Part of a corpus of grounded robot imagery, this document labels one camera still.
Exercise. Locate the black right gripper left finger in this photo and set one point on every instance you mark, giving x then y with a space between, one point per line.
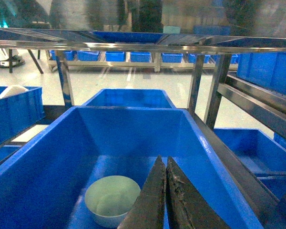
148 210

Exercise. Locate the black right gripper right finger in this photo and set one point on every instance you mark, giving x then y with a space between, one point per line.
186 207

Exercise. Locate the light green bowl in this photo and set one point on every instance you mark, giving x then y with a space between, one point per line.
109 199

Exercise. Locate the stainless steel shelf rack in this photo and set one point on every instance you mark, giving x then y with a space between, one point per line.
240 107

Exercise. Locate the blue crate right lower shelf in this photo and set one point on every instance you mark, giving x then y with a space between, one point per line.
265 158

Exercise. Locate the blue crate shelf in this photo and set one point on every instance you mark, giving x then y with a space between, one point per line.
265 158
19 112

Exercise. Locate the blue crate left shelf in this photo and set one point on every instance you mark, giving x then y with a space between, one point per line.
19 112

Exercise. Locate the blue plastic bin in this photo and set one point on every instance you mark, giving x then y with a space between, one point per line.
42 185

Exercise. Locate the blue bin behind front bin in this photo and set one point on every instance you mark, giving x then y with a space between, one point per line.
151 98

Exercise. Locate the white object in left crate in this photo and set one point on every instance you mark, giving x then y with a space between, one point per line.
12 90

